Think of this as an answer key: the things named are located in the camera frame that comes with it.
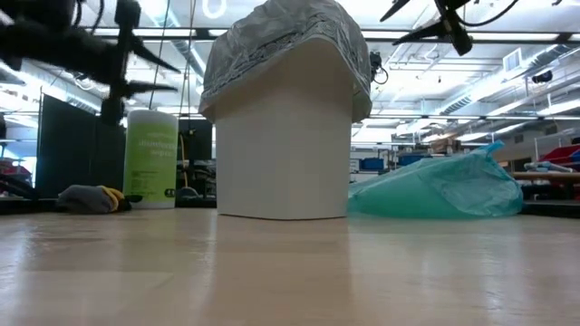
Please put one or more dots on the ceiling air vent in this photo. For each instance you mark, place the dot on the ceiling air vent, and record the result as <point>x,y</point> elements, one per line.
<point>512,60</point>

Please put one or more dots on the grey trash bag liner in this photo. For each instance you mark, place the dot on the grey trash bag liner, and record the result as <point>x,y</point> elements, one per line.
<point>272,36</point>

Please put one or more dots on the black partition panel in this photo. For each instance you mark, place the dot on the black partition panel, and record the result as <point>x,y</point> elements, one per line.
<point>68,149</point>
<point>199,149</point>

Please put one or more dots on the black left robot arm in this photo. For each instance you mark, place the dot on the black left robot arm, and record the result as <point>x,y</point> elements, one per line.
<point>45,45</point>

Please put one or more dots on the green plastic trash bag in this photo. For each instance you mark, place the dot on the green plastic trash bag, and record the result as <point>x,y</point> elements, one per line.
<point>430,194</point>

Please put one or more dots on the blue crate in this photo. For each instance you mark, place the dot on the blue crate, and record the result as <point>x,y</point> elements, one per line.
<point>411,160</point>
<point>372,164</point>

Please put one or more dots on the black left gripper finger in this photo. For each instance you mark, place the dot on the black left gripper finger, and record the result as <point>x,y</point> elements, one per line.
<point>147,53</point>
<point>140,89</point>

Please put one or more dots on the green wipes canister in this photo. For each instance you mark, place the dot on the green wipes canister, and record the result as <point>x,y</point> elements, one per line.
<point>149,172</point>

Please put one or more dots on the wooden background table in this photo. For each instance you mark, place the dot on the wooden background table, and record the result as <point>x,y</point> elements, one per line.
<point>544,176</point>

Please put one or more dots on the black ceiling camera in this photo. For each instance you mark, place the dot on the black ceiling camera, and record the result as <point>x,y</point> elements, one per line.
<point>379,68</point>

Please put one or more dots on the white plastic trash bin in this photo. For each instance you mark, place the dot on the white plastic trash bin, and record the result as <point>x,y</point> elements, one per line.
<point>281,158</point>

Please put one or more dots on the black ceiling device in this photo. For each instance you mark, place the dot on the black ceiling device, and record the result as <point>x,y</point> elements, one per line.
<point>542,76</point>

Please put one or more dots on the dark gloves with yellow trim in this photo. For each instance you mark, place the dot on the dark gloves with yellow trim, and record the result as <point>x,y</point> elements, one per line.
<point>86,199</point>

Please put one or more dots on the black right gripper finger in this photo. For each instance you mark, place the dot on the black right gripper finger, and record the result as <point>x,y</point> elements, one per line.
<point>399,8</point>
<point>426,31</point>

